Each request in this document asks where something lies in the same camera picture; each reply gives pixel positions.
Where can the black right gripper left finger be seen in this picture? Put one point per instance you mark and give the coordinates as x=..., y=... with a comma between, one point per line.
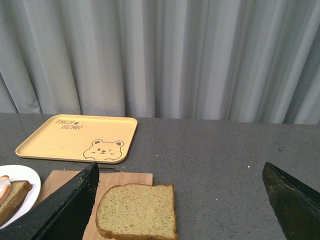
x=63, y=215

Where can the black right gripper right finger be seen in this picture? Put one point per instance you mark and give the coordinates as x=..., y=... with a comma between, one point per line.
x=295, y=204

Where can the white round plate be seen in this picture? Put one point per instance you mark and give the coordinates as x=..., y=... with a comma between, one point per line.
x=20, y=172

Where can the bread slice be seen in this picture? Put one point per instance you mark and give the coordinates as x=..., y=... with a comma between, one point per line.
x=19, y=191
x=152, y=217

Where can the bamboo cutting board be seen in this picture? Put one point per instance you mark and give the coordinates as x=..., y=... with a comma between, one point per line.
x=115, y=191

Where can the fried egg filling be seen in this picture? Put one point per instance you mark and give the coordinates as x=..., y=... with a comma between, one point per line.
x=5, y=188

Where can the yellow bear tray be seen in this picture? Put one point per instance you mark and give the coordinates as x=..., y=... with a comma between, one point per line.
x=81, y=138

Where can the grey curtain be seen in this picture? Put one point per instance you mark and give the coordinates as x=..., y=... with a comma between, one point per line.
x=250, y=61

